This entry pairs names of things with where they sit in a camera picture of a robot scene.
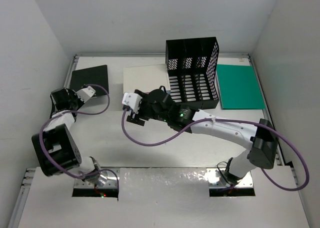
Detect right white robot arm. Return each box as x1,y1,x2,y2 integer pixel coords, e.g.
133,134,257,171
122,88,279,186

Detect black mesh file organizer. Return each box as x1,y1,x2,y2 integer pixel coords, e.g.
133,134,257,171
165,37,220,110

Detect green folder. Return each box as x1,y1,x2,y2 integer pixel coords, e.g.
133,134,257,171
216,64,265,110

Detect white drawer cabinet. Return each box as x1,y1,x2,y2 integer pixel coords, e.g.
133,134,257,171
123,64,171,94

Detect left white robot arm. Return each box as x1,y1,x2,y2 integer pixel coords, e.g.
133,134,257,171
31,84,109,186

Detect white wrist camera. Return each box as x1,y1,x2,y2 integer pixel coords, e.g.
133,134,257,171
121,92,142,114
76,86,96,103

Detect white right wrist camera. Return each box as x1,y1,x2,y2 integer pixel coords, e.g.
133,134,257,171
121,92,142,114

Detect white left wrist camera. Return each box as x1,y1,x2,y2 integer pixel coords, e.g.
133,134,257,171
76,86,96,103

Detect black board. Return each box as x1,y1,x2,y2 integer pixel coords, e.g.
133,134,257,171
69,65,109,93

